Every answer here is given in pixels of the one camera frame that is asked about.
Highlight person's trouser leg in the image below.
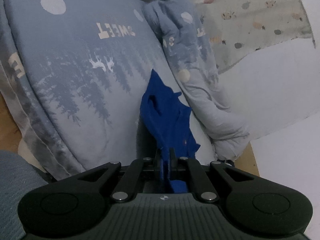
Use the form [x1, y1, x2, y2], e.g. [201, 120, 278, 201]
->
[0, 150, 48, 240]

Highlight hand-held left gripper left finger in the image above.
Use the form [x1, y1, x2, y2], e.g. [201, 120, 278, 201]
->
[62, 149, 163, 203]

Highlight pineapple print cloth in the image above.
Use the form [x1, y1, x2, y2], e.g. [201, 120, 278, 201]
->
[175, 0, 316, 74]

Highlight tree print light blue quilt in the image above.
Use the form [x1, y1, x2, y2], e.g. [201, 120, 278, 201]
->
[142, 0, 250, 163]

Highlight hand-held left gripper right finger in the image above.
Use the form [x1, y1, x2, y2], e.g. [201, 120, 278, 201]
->
[170, 148, 263, 202]

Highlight royal blue polo shirt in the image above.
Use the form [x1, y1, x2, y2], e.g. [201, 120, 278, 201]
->
[139, 69, 202, 194]

